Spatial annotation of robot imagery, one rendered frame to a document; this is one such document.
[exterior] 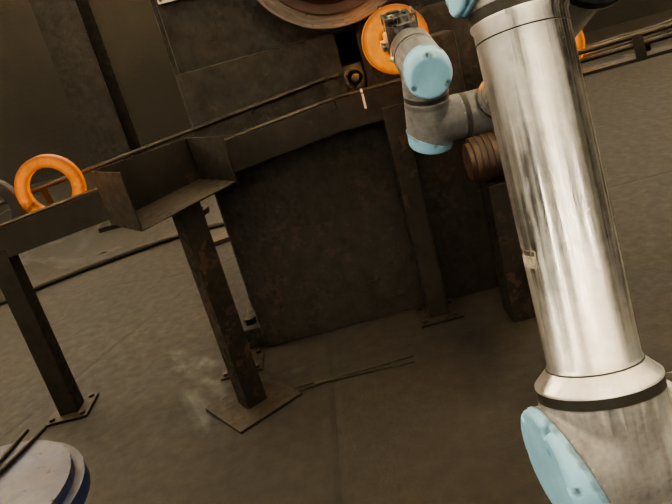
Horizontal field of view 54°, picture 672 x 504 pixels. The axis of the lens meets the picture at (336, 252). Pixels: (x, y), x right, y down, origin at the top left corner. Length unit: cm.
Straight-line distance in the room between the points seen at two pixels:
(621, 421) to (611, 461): 5
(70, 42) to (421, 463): 366
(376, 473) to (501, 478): 26
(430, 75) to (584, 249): 60
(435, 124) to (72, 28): 346
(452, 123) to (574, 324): 65
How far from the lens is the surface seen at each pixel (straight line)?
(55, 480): 102
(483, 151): 174
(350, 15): 181
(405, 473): 146
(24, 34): 845
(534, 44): 79
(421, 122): 133
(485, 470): 143
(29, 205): 202
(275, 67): 190
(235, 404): 188
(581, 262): 79
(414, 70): 127
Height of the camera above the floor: 91
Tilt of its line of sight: 19 degrees down
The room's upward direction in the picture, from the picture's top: 16 degrees counter-clockwise
